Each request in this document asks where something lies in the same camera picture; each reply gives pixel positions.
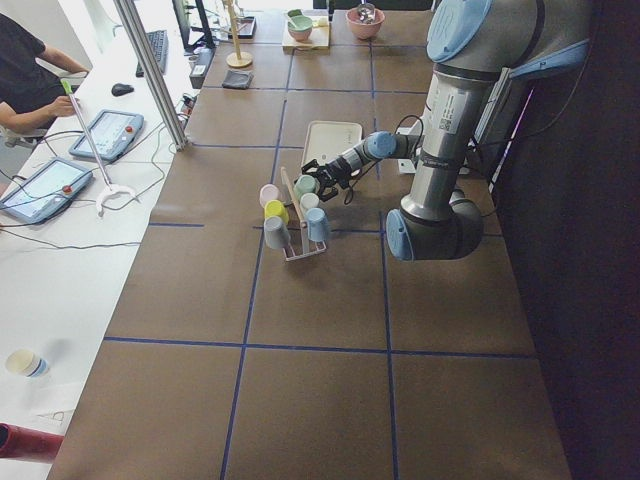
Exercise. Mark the metal ice scoop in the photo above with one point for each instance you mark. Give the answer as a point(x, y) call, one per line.
point(366, 12)

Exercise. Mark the white cup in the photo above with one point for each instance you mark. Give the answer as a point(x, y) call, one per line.
point(308, 201)

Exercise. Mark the seated person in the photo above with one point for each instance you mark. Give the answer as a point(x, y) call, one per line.
point(32, 97)

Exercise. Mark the bamboo cutting board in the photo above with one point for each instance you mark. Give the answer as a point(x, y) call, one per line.
point(318, 36)

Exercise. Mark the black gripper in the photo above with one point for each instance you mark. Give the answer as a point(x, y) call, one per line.
point(336, 172)

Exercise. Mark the metal tray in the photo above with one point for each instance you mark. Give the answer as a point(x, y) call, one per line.
point(245, 29)

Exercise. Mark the beige plastic tray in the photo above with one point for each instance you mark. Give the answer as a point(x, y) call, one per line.
point(326, 140)

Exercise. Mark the grey cup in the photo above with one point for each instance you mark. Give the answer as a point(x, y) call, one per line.
point(276, 234)

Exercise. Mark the green bowl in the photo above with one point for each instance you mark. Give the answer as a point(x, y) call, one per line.
point(299, 27)

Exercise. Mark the green cup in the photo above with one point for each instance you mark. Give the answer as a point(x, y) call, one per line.
point(305, 184)

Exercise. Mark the upper teach pendant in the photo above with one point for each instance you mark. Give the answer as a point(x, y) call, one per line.
point(113, 132)

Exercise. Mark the aluminium frame post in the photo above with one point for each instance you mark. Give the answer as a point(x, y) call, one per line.
point(135, 30)

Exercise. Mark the white reacher grabber stick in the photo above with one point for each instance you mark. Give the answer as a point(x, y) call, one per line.
point(110, 189)

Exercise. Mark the pink bowl with ice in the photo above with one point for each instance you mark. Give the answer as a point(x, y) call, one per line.
point(364, 29)

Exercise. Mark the wooden mug tree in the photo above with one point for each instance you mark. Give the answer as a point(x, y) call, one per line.
point(238, 59)

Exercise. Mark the paper cup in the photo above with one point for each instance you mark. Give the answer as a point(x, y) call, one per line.
point(26, 363)

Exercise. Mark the black monitor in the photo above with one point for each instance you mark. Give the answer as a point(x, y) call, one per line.
point(193, 24)

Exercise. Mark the black box with label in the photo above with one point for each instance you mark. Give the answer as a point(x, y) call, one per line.
point(200, 63)

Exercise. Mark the black keyboard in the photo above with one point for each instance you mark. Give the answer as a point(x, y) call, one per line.
point(159, 44)

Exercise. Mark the yellow cup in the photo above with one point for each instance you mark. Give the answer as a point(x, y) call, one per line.
point(276, 208)

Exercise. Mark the blue cup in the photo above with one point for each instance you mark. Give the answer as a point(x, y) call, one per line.
point(317, 224)

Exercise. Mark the folded grey cloth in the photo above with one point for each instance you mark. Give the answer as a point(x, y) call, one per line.
point(237, 80)

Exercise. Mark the black computer mouse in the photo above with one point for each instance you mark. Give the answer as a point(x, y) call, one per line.
point(120, 89)

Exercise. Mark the lower teach pendant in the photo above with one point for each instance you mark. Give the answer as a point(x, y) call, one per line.
point(47, 192)

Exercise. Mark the teach pendant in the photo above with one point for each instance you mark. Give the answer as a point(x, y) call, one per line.
point(47, 192)
point(113, 132)

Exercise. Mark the white cup rack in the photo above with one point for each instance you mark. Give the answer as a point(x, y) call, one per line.
point(305, 248)

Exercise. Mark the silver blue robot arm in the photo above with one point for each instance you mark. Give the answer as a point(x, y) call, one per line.
point(469, 44)

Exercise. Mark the red object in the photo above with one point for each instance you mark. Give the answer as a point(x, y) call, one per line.
point(29, 445)

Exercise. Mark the pink cup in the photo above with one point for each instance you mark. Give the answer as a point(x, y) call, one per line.
point(269, 192)

